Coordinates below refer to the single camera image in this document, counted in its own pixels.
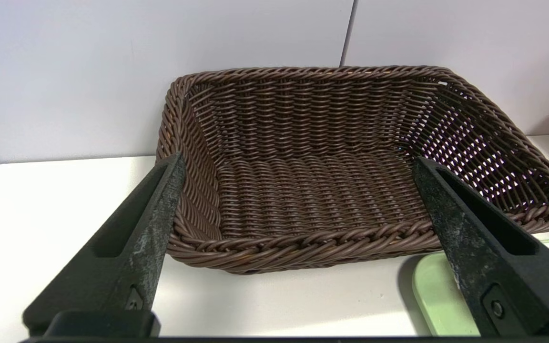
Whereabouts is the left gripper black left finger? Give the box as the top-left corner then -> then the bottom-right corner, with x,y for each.
23,152 -> 185,338

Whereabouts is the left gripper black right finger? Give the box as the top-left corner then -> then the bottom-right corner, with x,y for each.
413,157 -> 549,337

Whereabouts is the dark brown wicker basket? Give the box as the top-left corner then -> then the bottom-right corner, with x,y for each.
155,66 -> 549,275

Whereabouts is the light green plastic tray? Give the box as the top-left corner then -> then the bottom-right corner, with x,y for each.
412,237 -> 549,337

